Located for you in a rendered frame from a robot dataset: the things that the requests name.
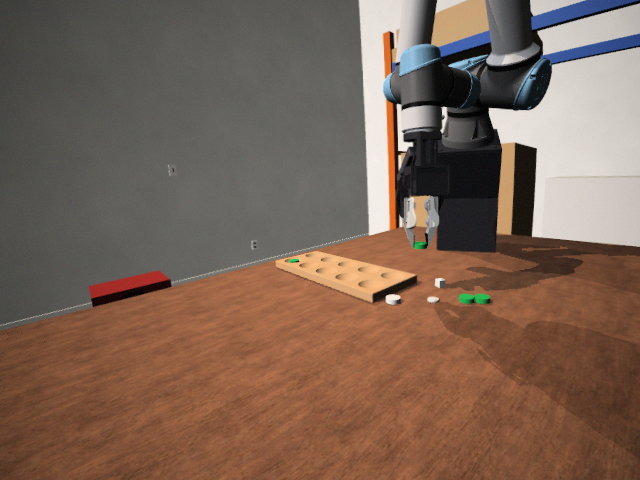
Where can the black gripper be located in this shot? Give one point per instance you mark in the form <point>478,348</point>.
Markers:
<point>433,180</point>

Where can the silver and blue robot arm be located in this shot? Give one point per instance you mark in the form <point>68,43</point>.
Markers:
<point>515,77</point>

